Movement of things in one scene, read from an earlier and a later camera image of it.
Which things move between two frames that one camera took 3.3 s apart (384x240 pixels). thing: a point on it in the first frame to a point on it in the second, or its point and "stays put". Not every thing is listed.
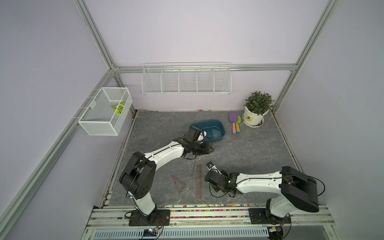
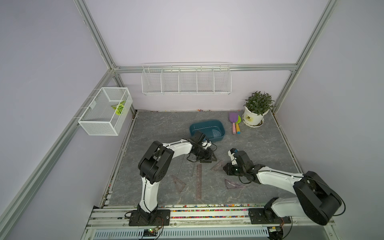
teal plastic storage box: (214, 128) stays put
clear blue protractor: (215, 133) stays put
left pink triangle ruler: (179, 185) stays put
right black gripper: (214, 188) to (227, 167)
